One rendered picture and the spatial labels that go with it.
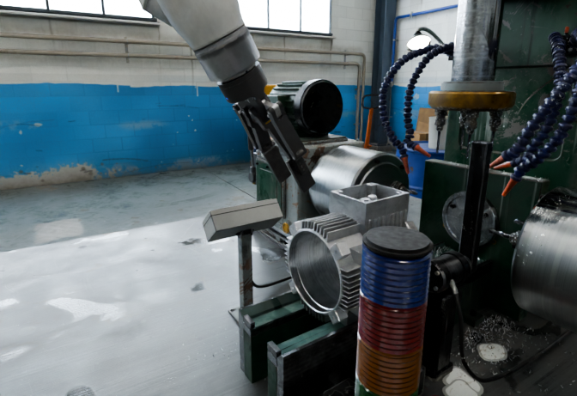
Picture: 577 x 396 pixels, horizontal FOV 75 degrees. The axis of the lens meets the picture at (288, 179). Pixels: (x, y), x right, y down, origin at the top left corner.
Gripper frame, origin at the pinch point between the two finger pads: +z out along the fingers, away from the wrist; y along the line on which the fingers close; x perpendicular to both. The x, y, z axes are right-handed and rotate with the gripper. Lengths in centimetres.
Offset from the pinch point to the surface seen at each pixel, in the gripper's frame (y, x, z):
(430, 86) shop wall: 397, -504, 276
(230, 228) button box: 13.9, 12.7, 9.5
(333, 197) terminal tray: -2.3, -4.6, 9.4
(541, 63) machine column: -12, -65, 14
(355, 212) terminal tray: -8.4, -4.0, 10.7
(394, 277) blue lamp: -37.9, 12.8, -7.5
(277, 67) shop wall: 537, -308, 125
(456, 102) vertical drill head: -8.3, -37.7, 8.0
